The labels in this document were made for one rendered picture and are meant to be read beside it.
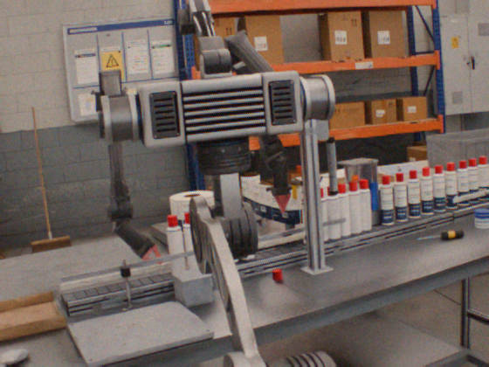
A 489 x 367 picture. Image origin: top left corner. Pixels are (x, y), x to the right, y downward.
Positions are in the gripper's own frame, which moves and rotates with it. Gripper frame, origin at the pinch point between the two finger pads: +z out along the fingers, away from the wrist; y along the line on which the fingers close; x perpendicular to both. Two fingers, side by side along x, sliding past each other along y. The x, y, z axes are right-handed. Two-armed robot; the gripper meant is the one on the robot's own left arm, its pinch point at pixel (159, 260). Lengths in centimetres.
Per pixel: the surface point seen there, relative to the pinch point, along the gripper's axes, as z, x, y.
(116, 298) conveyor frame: -5.2, 18.7, -5.0
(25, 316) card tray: -22.4, 42.9, 2.6
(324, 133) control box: 9, -68, -17
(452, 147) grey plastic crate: 146, -178, 95
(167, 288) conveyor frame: 6.4, 5.5, -5.3
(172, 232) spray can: -3.8, -10.0, -2.0
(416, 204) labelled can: 71, -85, -2
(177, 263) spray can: 4.7, -3.4, -2.3
